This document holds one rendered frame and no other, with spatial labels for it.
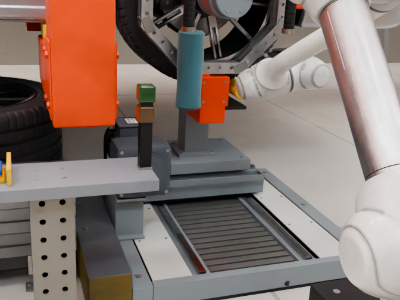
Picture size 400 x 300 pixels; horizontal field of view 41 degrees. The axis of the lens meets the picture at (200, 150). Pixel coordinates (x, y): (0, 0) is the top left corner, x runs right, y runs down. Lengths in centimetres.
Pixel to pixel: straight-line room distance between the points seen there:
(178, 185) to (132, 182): 79
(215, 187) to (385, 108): 118
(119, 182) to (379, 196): 60
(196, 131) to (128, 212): 52
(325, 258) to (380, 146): 84
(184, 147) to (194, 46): 53
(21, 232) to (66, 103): 42
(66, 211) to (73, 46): 40
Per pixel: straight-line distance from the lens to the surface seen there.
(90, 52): 138
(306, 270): 173
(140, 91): 126
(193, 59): 175
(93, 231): 173
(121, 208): 175
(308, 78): 168
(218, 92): 194
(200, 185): 206
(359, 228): 90
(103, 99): 141
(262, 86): 162
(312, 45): 150
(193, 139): 213
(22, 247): 163
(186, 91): 178
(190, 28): 163
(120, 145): 165
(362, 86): 103
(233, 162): 211
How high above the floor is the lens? 92
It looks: 18 degrees down
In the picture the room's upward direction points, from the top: 3 degrees clockwise
